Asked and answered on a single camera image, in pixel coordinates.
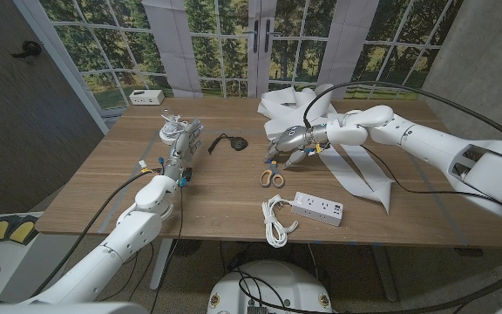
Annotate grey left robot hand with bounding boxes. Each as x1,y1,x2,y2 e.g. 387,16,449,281
162,117,205,181

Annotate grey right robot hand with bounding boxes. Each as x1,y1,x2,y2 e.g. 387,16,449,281
264,124,329,171

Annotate scissors with grey yellow handles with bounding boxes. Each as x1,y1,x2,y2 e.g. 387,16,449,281
259,160,286,189

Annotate white receipt paper strip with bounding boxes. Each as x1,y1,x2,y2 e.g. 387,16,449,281
257,83,396,215

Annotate white power strip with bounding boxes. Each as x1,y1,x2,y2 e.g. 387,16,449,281
290,191,345,228

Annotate white outlet box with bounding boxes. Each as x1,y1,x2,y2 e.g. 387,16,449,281
128,89,166,106

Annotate black round ribbed object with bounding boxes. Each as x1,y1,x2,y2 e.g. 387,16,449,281
171,238,203,257

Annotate white table leg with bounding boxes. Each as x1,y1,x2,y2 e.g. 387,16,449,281
149,238,174,291

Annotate printed window backdrop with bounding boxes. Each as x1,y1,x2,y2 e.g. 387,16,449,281
13,0,465,110

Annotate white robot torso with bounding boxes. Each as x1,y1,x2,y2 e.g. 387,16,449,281
207,260,334,314

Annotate grey table leg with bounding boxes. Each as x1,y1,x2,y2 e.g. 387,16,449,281
370,244,398,303

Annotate black charging cable with puck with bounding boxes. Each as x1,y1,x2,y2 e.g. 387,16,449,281
207,133,249,155

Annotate thin black left wrist cable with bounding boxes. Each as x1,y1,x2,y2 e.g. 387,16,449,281
102,186,186,309

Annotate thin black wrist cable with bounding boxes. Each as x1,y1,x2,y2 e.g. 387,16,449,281
102,186,186,309
359,143,502,206

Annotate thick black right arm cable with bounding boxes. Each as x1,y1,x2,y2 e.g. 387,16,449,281
237,80,502,314

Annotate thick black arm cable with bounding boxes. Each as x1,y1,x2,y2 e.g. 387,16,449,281
31,168,165,297
237,80,502,314

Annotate white coiled power cord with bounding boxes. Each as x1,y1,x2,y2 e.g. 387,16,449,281
261,195,299,249

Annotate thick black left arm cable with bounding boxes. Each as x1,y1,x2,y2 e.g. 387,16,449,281
31,168,165,297

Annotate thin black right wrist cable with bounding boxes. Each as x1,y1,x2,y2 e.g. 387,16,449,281
359,143,502,206

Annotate black door handle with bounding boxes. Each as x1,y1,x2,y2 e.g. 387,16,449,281
10,40,43,59

